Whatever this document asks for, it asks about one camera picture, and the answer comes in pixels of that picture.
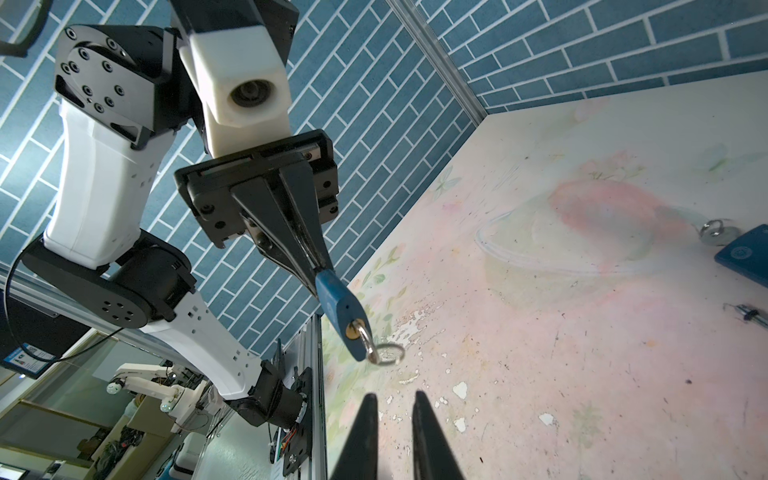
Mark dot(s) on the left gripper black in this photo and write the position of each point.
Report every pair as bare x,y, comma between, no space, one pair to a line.
281,192

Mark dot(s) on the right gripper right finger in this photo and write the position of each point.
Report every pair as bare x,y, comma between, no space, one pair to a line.
433,458

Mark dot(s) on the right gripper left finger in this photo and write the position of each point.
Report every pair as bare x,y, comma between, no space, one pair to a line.
358,459

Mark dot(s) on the blue padlock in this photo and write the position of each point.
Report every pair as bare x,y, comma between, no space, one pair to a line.
349,319
744,253

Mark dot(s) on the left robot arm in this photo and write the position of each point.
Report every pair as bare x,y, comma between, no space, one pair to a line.
126,91

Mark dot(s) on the aluminium mounting rail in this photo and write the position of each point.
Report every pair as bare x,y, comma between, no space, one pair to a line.
319,463

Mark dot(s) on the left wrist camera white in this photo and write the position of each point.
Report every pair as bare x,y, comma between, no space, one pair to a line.
242,85

